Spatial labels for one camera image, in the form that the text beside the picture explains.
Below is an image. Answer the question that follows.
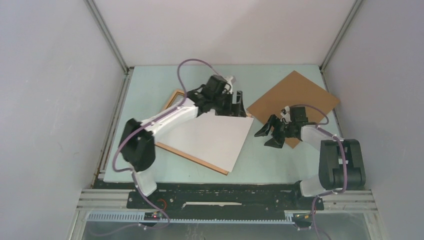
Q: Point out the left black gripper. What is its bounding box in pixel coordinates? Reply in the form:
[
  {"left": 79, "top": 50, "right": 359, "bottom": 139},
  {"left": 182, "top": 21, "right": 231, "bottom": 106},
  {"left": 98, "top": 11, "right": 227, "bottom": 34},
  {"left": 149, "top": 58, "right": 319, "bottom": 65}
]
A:
[{"left": 210, "top": 90, "right": 245, "bottom": 117}]

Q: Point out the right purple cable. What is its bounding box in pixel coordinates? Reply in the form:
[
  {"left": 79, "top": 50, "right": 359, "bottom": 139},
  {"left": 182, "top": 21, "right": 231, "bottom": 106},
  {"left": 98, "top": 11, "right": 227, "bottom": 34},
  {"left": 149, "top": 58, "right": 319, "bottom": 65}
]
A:
[{"left": 289, "top": 104, "right": 349, "bottom": 240}]

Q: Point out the printed plant photo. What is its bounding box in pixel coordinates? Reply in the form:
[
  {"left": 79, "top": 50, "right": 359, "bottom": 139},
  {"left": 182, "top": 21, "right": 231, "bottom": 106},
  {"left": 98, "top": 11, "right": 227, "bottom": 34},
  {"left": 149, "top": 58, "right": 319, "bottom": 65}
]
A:
[{"left": 155, "top": 113, "right": 254, "bottom": 175}]

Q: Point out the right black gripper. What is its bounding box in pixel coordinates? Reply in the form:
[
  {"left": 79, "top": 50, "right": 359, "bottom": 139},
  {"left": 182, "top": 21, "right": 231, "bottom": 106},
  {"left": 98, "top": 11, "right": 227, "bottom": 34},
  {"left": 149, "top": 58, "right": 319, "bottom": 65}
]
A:
[{"left": 254, "top": 114, "right": 295, "bottom": 149}]

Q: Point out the purple cable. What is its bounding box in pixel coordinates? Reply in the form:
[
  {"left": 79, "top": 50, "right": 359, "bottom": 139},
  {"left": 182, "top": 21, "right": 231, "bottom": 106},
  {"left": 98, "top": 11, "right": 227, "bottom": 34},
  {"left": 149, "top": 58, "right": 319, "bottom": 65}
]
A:
[
  {"left": 111, "top": 58, "right": 221, "bottom": 231},
  {"left": 289, "top": 104, "right": 349, "bottom": 240}
]

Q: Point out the light wooden picture frame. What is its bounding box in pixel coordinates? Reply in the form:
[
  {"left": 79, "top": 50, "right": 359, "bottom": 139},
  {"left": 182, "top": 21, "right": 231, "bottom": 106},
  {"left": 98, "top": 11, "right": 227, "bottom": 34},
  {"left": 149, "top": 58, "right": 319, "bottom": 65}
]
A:
[{"left": 153, "top": 88, "right": 254, "bottom": 176}]

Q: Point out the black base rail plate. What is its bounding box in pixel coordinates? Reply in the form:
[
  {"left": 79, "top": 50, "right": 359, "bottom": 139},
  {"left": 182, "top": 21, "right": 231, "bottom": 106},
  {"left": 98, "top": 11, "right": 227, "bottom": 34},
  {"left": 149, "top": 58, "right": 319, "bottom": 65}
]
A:
[{"left": 126, "top": 183, "right": 314, "bottom": 220}]

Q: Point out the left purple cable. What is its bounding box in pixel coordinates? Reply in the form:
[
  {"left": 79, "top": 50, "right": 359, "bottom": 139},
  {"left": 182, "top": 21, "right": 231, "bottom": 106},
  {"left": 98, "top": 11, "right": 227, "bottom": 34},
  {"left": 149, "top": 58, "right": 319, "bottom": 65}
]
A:
[{"left": 111, "top": 58, "right": 221, "bottom": 231}]

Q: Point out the left aluminium corner post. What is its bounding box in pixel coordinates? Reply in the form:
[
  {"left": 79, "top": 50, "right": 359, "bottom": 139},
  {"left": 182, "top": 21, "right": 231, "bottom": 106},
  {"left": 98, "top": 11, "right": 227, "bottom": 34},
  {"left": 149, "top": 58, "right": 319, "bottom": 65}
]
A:
[{"left": 84, "top": 0, "right": 131, "bottom": 75}]

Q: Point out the white toothed cable duct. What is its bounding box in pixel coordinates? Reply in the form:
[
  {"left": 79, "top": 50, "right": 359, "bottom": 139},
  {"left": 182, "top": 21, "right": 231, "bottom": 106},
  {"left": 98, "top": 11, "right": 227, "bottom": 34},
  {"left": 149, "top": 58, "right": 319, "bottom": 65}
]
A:
[{"left": 85, "top": 211, "right": 294, "bottom": 225}]

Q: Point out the right aluminium corner post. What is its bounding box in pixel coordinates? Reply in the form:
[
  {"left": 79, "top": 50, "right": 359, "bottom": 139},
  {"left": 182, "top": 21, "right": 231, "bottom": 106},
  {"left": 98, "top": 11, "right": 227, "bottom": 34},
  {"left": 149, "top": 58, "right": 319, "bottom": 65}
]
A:
[{"left": 319, "top": 0, "right": 365, "bottom": 74}]

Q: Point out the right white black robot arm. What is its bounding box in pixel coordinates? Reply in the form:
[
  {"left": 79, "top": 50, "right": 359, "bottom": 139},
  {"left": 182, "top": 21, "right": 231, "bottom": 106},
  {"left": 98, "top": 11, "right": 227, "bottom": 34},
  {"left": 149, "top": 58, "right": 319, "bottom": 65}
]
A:
[{"left": 255, "top": 104, "right": 366, "bottom": 209}]

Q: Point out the aluminium corner post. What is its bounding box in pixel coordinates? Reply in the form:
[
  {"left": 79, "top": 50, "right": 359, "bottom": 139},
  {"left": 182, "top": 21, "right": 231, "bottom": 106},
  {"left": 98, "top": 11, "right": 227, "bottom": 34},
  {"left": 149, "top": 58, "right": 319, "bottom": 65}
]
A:
[
  {"left": 319, "top": 0, "right": 365, "bottom": 74},
  {"left": 84, "top": 0, "right": 131, "bottom": 75}
]

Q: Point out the brown cardboard backing board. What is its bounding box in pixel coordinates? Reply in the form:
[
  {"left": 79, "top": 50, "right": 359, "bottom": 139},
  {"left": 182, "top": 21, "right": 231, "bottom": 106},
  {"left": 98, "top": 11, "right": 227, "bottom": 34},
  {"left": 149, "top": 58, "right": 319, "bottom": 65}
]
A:
[{"left": 247, "top": 71, "right": 340, "bottom": 150}]

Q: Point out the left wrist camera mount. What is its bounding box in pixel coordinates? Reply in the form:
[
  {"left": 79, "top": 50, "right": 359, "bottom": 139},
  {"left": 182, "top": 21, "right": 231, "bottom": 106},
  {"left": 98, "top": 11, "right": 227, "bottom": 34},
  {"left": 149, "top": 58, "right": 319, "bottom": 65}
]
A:
[{"left": 224, "top": 75, "right": 236, "bottom": 94}]

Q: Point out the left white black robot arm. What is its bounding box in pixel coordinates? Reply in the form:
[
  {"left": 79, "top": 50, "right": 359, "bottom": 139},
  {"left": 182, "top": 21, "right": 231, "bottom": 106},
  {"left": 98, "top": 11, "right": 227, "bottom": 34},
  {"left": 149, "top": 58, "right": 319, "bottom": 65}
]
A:
[{"left": 113, "top": 74, "right": 247, "bottom": 208}]

